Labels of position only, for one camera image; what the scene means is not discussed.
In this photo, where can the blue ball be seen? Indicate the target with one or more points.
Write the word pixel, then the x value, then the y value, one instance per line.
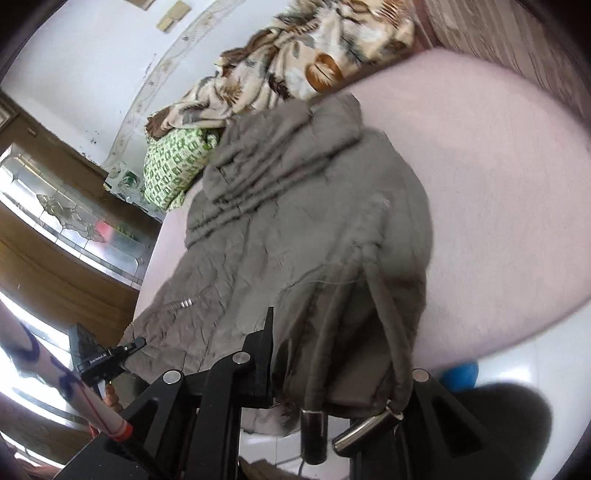
pixel 460 378

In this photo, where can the grey quilted jacket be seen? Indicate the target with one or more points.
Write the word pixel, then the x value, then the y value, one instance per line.
pixel 310 216

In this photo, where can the pink quilted bed cover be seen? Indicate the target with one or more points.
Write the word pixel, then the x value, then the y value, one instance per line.
pixel 506 169

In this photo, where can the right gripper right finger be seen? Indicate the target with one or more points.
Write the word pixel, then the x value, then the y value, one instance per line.
pixel 435 437

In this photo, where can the striped brown bed sheet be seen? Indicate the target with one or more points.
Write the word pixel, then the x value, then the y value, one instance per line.
pixel 525 37

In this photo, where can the green patterned pillow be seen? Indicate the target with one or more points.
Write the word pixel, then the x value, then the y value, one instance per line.
pixel 173 162

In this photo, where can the floral beige blanket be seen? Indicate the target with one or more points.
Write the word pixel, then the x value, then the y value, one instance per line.
pixel 306 51

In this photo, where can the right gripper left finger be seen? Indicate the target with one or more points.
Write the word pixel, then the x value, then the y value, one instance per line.
pixel 186 426

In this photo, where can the stained glass wooden door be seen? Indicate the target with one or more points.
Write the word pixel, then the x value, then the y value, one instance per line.
pixel 71 253

